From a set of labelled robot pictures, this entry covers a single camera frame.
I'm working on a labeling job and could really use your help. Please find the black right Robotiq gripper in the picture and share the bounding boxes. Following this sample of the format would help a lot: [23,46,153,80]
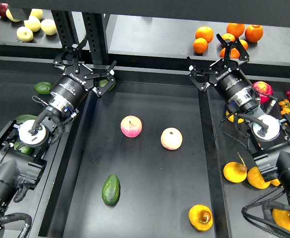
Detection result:
[187,34,258,112]

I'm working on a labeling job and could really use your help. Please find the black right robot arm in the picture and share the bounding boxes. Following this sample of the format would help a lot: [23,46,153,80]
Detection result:
[189,35,290,238]

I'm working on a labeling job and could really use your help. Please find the black right tray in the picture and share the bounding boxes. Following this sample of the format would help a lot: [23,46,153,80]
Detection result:
[196,89,290,238]

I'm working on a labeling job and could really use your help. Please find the green avocado of cluster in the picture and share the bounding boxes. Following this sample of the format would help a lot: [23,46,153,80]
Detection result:
[15,114,37,124]
[13,141,33,155]

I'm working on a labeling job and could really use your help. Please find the pink red apple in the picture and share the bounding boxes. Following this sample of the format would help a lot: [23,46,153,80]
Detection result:
[120,115,143,138]

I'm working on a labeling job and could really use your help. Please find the yellow pear with long stem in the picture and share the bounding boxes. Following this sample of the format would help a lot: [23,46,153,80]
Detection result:
[223,152,247,183]

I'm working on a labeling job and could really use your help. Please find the black centre tray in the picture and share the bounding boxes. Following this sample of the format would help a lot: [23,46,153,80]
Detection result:
[28,63,232,238]

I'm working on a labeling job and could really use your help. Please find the orange top right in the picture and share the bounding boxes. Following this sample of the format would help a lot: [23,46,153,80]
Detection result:
[244,25,264,43]

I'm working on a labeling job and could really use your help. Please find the pale yellow pear front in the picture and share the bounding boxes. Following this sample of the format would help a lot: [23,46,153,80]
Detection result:
[16,26,34,42]

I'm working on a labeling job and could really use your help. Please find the pale yellow pear top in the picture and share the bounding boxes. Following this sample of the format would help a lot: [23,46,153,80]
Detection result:
[30,8,43,20]

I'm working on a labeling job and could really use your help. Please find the orange far left top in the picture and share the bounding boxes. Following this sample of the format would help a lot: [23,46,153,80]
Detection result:
[195,26,214,44]

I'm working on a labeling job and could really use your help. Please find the green avocado upper of cluster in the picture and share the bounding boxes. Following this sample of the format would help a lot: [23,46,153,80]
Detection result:
[15,114,37,124]

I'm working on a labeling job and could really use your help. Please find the orange top centre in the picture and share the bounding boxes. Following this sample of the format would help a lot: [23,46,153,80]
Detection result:
[226,23,245,38]

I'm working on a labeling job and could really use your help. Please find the black perforated rack post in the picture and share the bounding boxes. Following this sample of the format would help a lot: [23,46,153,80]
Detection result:
[51,10,79,47]
[82,12,109,65]

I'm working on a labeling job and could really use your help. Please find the pale peach apple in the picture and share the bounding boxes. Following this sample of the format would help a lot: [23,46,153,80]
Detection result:
[160,127,183,150]

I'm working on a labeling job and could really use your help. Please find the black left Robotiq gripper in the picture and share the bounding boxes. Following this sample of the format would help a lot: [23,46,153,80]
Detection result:
[48,39,117,116]

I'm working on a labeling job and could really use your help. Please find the green avocado at tray corner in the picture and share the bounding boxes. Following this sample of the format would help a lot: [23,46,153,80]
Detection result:
[98,79,117,92]

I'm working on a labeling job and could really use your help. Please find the green avocado far left tray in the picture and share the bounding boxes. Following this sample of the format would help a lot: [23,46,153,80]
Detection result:
[34,81,53,95]

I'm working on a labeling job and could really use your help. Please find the black left tray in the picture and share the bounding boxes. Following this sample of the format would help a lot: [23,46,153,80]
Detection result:
[0,60,89,238]

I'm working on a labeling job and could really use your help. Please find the orange front of group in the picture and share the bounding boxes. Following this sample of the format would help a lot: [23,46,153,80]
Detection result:
[219,48,240,59]

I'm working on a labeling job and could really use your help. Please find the dark red apple on shelf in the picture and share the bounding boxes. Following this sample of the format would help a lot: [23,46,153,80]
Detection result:
[0,3,8,18]

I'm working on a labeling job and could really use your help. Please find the orange right of centre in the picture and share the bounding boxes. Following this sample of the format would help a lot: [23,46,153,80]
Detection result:
[239,39,248,50]

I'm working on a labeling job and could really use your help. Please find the pale yellow pear middle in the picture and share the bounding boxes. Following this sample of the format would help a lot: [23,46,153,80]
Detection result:
[24,15,41,32]

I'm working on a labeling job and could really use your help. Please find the black perforated rack post left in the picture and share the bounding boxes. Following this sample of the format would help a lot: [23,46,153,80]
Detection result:
[51,10,79,47]

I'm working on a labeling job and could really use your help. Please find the orange far left bottom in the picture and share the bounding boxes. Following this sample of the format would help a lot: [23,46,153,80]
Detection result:
[193,38,208,54]

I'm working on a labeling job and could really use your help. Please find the small orange centre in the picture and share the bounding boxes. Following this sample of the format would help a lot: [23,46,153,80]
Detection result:
[221,33,235,47]

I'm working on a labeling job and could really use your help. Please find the green avocado lower of cluster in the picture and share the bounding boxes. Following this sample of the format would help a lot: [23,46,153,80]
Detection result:
[13,141,33,155]

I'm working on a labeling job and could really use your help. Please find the yellow pear middle right tray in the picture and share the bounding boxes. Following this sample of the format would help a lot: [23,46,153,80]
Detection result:
[247,167,271,189]

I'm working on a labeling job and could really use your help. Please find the black tray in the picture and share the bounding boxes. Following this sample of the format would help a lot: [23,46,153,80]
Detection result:
[196,89,290,238]
[28,63,232,238]
[0,60,89,238]

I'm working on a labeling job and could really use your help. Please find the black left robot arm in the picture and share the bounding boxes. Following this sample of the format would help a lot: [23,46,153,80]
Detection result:
[0,39,116,238]

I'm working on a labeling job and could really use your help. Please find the pale yellow pear under label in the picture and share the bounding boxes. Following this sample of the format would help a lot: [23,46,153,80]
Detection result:
[6,9,20,22]

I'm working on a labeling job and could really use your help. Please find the red apple right tray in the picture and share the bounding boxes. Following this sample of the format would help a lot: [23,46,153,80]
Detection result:
[253,81,273,104]

